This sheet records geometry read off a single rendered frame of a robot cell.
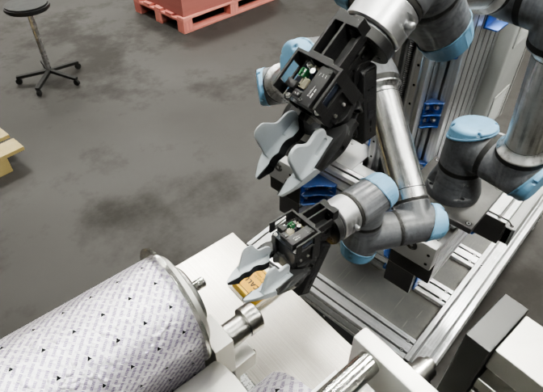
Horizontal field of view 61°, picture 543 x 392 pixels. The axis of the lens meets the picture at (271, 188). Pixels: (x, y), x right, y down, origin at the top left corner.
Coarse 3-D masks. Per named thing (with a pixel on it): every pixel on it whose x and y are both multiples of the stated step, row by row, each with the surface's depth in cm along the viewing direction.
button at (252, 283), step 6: (252, 276) 97; (258, 276) 97; (264, 276) 97; (240, 282) 96; (246, 282) 96; (252, 282) 96; (258, 282) 96; (234, 288) 97; (240, 288) 95; (246, 288) 95; (252, 288) 95; (258, 288) 95; (240, 294) 96; (246, 294) 94
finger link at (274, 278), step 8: (288, 264) 75; (272, 272) 72; (280, 272) 74; (288, 272) 76; (264, 280) 72; (272, 280) 73; (280, 280) 75; (264, 288) 73; (272, 288) 74; (248, 296) 73; (256, 296) 73; (264, 296) 73; (272, 296) 74
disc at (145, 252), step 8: (144, 248) 53; (144, 256) 54; (152, 256) 51; (160, 264) 50; (168, 272) 49; (176, 280) 48; (176, 288) 49; (184, 296) 48; (192, 304) 48; (192, 312) 48; (200, 320) 48; (200, 328) 48; (200, 336) 50; (208, 344) 49; (208, 352) 51
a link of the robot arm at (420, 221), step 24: (384, 72) 100; (384, 96) 100; (384, 120) 99; (384, 144) 98; (408, 144) 97; (384, 168) 99; (408, 168) 96; (408, 192) 95; (408, 216) 93; (432, 216) 94; (408, 240) 93
